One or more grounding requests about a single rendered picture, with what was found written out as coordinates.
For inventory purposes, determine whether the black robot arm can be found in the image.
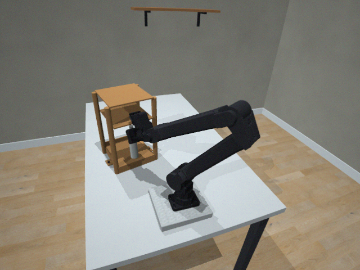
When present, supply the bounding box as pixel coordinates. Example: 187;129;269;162
129;100;260;212

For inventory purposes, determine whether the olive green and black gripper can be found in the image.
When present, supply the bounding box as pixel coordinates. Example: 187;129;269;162
125;129;139;144

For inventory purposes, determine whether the grey bottle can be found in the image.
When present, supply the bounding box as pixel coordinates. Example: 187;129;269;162
129;125;138;159

